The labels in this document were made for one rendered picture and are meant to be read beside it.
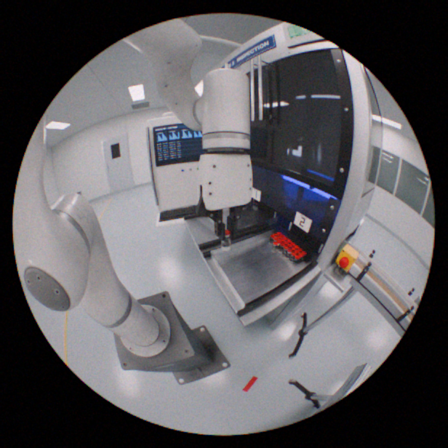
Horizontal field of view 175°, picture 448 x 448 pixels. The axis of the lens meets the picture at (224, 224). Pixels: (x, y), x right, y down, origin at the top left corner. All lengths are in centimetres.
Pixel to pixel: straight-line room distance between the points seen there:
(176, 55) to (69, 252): 28
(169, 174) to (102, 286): 96
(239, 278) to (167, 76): 59
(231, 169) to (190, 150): 88
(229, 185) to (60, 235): 25
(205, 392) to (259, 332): 72
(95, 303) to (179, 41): 42
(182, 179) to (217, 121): 93
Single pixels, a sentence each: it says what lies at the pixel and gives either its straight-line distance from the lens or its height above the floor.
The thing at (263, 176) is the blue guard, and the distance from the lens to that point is 77.
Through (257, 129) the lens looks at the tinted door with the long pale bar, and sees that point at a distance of 82.
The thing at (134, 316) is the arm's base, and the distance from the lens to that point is 35.
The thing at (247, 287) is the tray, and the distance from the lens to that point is 51.
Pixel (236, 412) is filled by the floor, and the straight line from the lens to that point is 140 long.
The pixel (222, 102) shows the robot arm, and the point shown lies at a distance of 24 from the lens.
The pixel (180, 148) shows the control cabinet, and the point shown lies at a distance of 110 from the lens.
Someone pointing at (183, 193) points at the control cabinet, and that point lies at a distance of 117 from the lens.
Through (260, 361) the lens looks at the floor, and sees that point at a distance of 134.
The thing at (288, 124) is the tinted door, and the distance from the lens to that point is 68.
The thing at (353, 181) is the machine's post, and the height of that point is 126.
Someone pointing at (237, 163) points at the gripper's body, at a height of 127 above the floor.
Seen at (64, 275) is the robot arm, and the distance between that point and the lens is 18.
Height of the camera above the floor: 131
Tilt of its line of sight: 33 degrees down
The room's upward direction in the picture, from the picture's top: straight up
